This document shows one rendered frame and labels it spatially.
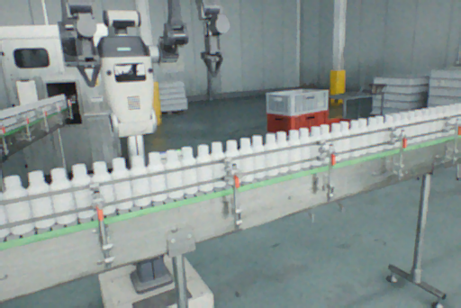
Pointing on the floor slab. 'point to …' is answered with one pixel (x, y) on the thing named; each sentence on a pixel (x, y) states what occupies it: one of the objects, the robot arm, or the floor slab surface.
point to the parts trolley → (357, 99)
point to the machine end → (73, 150)
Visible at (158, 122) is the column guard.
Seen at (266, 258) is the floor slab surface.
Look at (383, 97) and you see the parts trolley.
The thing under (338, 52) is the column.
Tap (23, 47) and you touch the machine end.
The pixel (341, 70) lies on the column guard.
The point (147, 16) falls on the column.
